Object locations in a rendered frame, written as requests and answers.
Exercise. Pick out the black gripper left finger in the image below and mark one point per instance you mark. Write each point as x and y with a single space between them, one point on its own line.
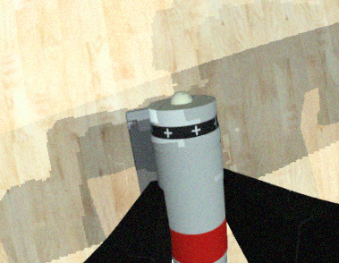
143 236

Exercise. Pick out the grey battery with red band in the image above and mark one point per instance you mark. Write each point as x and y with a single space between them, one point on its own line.
187 144

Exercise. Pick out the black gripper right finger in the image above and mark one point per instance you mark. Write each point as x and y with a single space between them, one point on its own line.
277 225

